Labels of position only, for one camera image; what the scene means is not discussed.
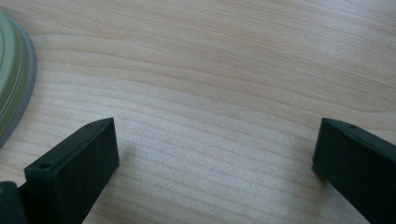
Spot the green round plate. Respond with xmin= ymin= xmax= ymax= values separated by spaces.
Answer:
xmin=0 ymin=10 xmax=38 ymax=149

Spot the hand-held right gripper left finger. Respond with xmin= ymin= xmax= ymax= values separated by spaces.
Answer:
xmin=19 ymin=117 xmax=120 ymax=224

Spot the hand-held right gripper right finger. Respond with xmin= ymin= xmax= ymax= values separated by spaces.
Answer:
xmin=311 ymin=117 xmax=396 ymax=224

